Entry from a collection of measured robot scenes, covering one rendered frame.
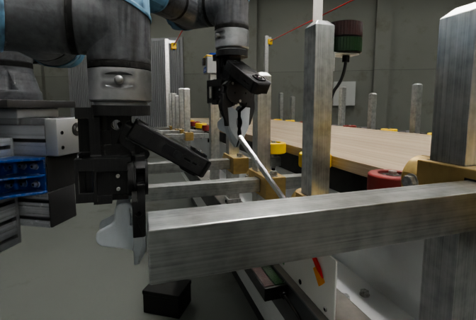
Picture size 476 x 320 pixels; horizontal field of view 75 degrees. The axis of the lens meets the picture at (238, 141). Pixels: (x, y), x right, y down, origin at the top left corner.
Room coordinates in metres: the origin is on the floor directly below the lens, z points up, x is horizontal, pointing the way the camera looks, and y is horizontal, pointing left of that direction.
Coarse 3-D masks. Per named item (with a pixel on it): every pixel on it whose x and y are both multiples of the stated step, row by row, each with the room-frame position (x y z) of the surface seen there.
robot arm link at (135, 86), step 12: (96, 72) 0.36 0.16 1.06; (108, 72) 0.36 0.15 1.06; (120, 72) 0.36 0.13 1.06; (132, 72) 0.37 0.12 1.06; (144, 72) 0.38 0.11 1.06; (96, 84) 0.36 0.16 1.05; (108, 84) 0.36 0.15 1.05; (120, 84) 0.36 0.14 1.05; (132, 84) 0.37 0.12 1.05; (144, 84) 0.38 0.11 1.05; (96, 96) 0.36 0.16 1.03; (108, 96) 0.36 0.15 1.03; (120, 96) 0.36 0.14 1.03; (132, 96) 0.37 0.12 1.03; (144, 96) 0.38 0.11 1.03
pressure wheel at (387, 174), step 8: (368, 176) 0.53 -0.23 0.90; (376, 176) 0.51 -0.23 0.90; (384, 176) 0.50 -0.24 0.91; (392, 176) 0.50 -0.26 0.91; (400, 176) 0.50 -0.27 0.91; (368, 184) 0.53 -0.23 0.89; (376, 184) 0.51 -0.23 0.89; (384, 184) 0.50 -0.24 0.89; (392, 184) 0.49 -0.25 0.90; (400, 184) 0.49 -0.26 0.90
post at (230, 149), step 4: (228, 140) 0.99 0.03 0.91; (228, 144) 0.99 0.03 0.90; (228, 148) 0.99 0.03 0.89; (232, 148) 0.98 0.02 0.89; (236, 148) 0.99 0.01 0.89; (228, 152) 0.99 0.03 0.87; (232, 152) 0.98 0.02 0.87; (236, 152) 0.99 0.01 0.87; (228, 172) 0.99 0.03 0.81; (228, 176) 0.99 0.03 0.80; (232, 176) 0.98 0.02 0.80; (236, 176) 0.99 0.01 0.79; (228, 196) 0.99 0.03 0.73; (232, 196) 0.98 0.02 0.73; (236, 196) 0.99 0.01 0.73
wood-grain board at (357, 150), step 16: (272, 128) 1.74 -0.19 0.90; (288, 128) 1.74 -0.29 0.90; (336, 128) 1.74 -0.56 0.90; (352, 128) 1.74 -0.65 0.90; (288, 144) 0.99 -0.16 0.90; (336, 144) 0.99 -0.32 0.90; (352, 144) 0.99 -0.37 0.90; (368, 144) 0.99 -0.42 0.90; (384, 144) 0.99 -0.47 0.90; (400, 144) 0.99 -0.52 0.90; (416, 144) 0.99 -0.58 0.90; (336, 160) 0.75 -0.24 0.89; (352, 160) 0.70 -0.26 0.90; (368, 160) 0.70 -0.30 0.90; (384, 160) 0.70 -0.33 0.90; (400, 160) 0.70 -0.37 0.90
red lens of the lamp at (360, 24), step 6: (336, 24) 0.52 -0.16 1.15; (342, 24) 0.51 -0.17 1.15; (348, 24) 0.51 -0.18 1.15; (354, 24) 0.51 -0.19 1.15; (360, 24) 0.52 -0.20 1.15; (336, 30) 0.52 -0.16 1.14; (342, 30) 0.51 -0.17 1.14; (348, 30) 0.51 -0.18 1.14; (354, 30) 0.51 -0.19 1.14; (360, 30) 0.52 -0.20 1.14
